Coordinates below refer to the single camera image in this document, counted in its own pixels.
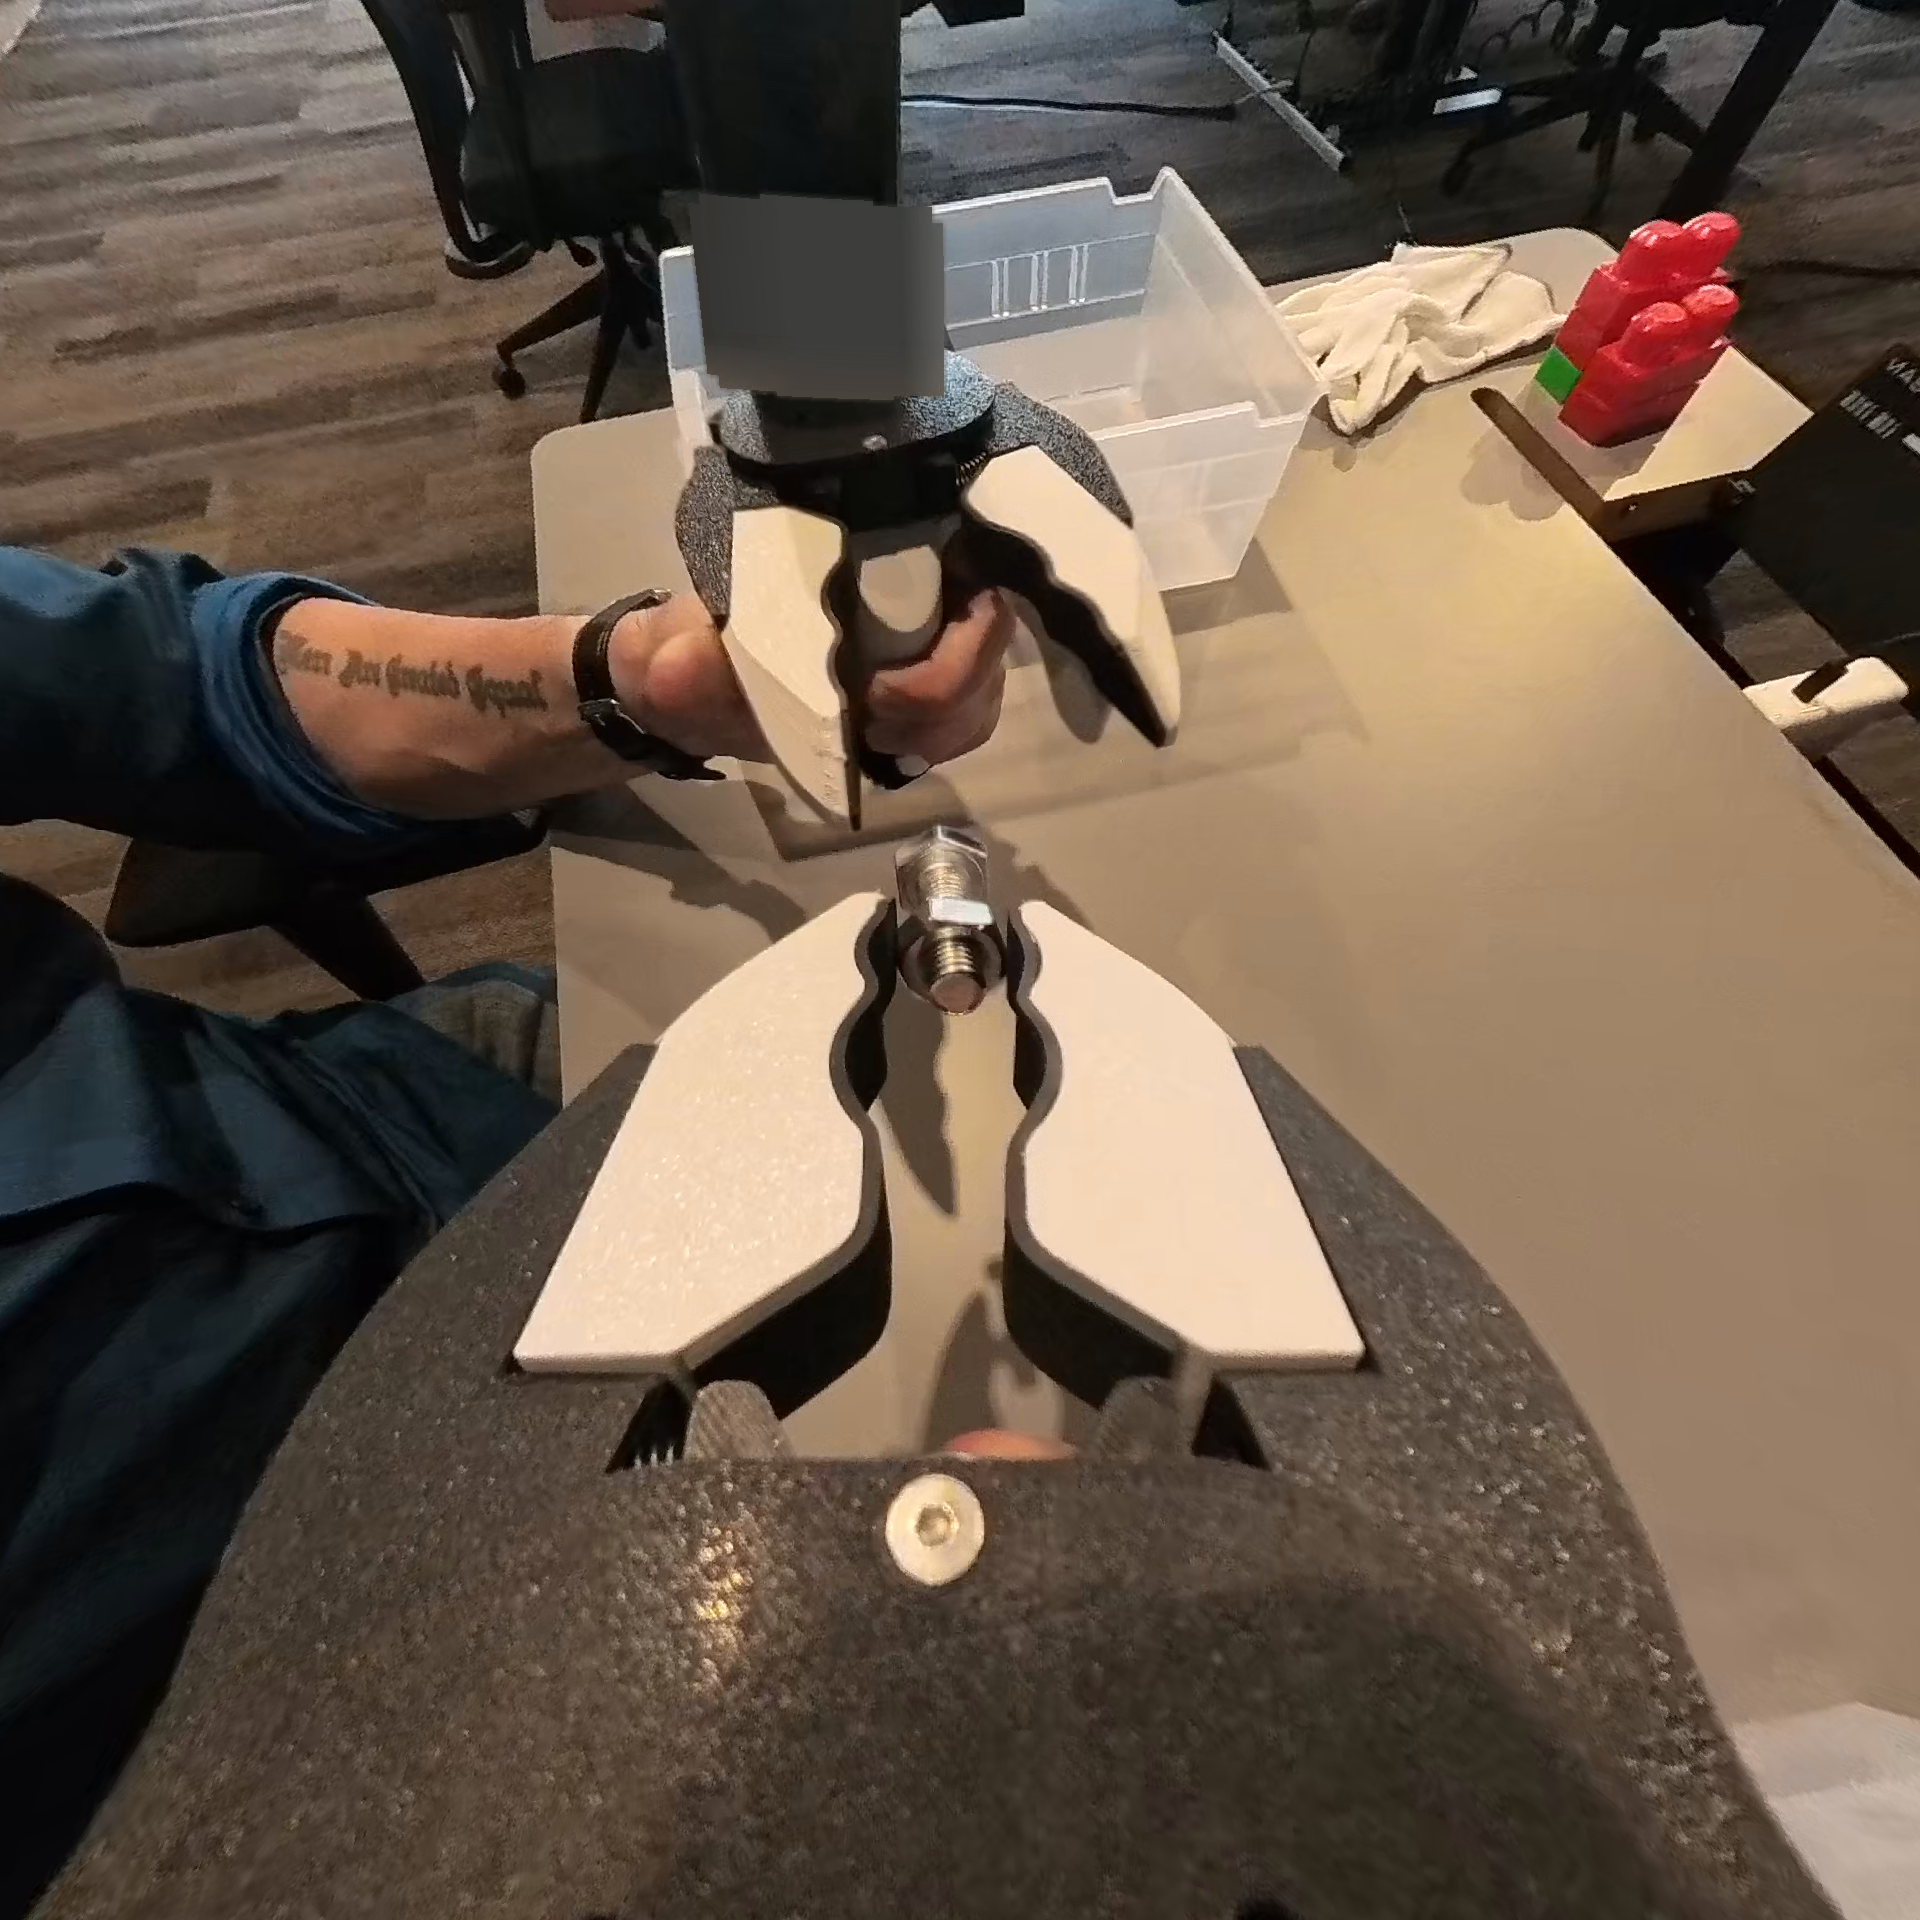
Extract black printed box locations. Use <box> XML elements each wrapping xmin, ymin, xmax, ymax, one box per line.
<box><xmin>1724</xmin><ymin>343</ymin><xmax>1920</xmax><ymax>638</ymax></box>

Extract steel hex bolt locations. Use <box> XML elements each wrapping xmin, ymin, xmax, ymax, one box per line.
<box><xmin>893</xmin><ymin>822</ymin><xmax>999</xmax><ymax>1013</ymax></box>

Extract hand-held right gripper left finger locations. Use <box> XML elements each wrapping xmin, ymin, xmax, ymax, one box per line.
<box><xmin>513</xmin><ymin>890</ymin><xmax>903</xmax><ymax>1373</ymax></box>

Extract brown thin board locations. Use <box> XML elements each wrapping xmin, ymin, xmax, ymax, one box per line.
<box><xmin>1471</xmin><ymin>352</ymin><xmax>1819</xmax><ymax>538</ymax></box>

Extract clear divided plastic bin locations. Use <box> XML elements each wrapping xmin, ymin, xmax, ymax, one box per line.
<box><xmin>659</xmin><ymin>169</ymin><xmax>1328</xmax><ymax>594</ymax></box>

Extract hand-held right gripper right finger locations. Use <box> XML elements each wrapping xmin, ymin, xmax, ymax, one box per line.
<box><xmin>1001</xmin><ymin>895</ymin><xmax>1369</xmax><ymax>1375</ymax></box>

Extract person's black office chair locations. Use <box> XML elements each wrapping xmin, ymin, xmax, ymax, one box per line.
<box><xmin>104</xmin><ymin>808</ymin><xmax>553</xmax><ymax>1000</ymax></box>

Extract white cloth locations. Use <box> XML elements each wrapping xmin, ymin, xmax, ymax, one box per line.
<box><xmin>1275</xmin><ymin>238</ymin><xmax>1565</xmax><ymax>437</ymax></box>

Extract person's left forearm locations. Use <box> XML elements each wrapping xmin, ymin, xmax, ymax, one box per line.
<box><xmin>268</xmin><ymin>589</ymin><xmax>605</xmax><ymax>822</ymax></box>

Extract red toy block stack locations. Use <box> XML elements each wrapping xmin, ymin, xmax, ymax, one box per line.
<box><xmin>1552</xmin><ymin>211</ymin><xmax>1744</xmax><ymax>448</ymax></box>

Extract steel hex nut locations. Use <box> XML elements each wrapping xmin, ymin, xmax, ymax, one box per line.
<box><xmin>896</xmin><ymin>893</ymin><xmax>1004</xmax><ymax>976</ymax></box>

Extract person's grey jeans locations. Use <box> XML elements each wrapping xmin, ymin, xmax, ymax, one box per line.
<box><xmin>388</xmin><ymin>959</ymin><xmax>563</xmax><ymax>1115</ymax></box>

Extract person's blue shirt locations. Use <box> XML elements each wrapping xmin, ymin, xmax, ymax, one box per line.
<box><xmin>0</xmin><ymin>548</ymin><xmax>560</xmax><ymax>1877</ymax></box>

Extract black wrist watch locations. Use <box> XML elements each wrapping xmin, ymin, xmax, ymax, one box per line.
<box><xmin>571</xmin><ymin>586</ymin><xmax>731</xmax><ymax>785</ymax></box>

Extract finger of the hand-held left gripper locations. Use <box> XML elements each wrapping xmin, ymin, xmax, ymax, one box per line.
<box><xmin>957</xmin><ymin>447</ymin><xmax>1184</xmax><ymax>750</ymax></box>
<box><xmin>719</xmin><ymin>503</ymin><xmax>868</xmax><ymax>830</ymax></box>

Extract person's left hand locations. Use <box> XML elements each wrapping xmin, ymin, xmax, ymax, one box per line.
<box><xmin>607</xmin><ymin>589</ymin><xmax>1018</xmax><ymax>790</ymax></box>

